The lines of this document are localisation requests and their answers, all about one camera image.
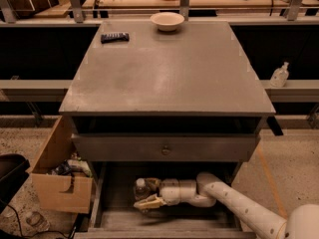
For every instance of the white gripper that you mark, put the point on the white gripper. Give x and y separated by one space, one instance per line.
169 188

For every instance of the clear plastic water bottle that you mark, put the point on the clear plastic water bottle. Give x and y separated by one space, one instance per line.
142 189

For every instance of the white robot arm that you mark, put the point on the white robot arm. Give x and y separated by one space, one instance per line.
207 189

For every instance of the round drawer knob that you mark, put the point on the round drawer knob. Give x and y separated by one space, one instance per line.
165 150

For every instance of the open middle grey drawer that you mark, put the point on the open middle grey drawer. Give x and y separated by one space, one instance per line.
115 217

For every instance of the closed top grey drawer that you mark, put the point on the closed top grey drawer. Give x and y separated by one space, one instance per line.
100 147

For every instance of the grey wooden drawer cabinet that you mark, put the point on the grey wooden drawer cabinet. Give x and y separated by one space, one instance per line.
195 81

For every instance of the clear bottle on floor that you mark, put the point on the clear bottle on floor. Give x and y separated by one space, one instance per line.
36 220

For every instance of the hand sanitizer pump bottle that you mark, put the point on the hand sanitizer pump bottle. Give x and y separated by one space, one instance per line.
280 76

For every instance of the brown cardboard box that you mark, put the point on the brown cardboard box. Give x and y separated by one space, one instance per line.
64 193

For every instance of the black bin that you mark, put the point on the black bin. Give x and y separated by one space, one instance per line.
13 174

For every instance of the white ceramic bowl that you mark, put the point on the white ceramic bowl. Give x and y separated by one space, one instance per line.
167 21

